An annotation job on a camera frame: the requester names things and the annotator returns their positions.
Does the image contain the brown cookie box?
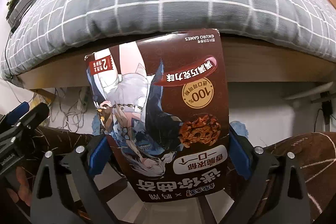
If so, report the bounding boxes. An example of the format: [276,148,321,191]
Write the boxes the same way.
[84,28,230,202]

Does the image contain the person left hand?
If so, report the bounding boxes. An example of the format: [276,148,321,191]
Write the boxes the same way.
[6,166,32,207]

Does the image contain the brown patterned pajama leg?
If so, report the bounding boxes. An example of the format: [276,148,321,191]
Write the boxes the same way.
[224,132,335,223]

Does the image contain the blue slipper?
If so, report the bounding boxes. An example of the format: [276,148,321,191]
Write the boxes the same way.
[230,121,249,139]

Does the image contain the grey checked bed sheet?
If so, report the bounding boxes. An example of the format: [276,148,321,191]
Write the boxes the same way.
[1,0,335,80]

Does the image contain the black wall plug cable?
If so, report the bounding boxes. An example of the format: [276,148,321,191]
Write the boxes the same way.
[313,91,336,132]

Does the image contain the wooden bed frame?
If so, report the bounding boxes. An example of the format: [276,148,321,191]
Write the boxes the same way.
[18,35,335,90]

